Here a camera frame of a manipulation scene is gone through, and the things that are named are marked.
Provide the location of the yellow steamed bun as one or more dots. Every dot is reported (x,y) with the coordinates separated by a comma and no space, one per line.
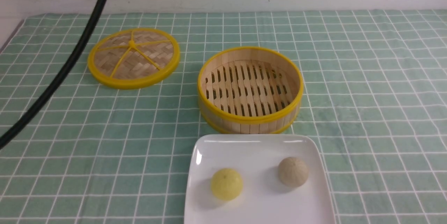
(226,184)

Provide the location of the beige steamed bun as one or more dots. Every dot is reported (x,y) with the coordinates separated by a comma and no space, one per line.
(293,172)

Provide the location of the white square plate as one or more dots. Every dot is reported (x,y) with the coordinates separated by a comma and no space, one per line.
(264,199)

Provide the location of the yellow bamboo steamer basket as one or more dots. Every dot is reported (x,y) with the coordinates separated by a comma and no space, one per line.
(250,90)

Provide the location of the yellow bamboo steamer lid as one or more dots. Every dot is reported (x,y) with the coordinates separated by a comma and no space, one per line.
(134,58)

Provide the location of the green checkered tablecloth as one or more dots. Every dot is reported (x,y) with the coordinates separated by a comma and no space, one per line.
(374,104)

